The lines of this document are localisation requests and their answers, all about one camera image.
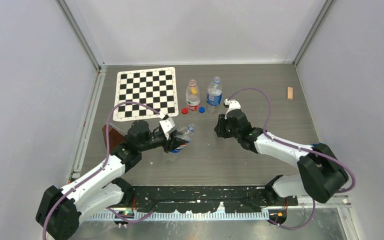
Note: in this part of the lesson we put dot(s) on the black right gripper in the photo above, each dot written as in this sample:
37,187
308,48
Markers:
220,129

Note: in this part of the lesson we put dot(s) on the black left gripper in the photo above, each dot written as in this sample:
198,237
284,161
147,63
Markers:
173,142

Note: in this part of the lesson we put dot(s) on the pepsi bottle blue cap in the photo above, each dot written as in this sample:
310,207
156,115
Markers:
183,136

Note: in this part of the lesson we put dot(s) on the clear bottle blue label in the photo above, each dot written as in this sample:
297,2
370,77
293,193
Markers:
214,94

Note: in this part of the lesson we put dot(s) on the clear bottle red label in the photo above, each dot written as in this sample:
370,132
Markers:
193,101

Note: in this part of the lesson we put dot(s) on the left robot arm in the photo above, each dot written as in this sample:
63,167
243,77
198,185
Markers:
62,210

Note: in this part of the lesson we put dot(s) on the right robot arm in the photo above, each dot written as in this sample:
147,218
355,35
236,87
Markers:
319,176

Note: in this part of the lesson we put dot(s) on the black white chessboard mat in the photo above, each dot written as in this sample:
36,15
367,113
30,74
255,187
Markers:
155,88

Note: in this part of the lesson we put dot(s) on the brown wooden metronome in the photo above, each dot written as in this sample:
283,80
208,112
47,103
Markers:
115,136

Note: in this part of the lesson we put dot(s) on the tan wooden block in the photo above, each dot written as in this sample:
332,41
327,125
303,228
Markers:
290,93

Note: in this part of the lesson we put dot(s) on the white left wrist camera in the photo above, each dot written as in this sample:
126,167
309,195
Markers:
167,125

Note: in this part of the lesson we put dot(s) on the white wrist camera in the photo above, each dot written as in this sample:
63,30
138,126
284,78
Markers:
167,125
231,104

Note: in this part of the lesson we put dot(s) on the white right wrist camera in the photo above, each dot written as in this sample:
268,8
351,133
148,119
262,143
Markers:
231,104

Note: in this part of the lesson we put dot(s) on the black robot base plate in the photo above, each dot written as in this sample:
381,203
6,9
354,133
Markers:
145,198

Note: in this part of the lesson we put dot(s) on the slotted aluminium rail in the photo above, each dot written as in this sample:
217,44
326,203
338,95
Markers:
205,211

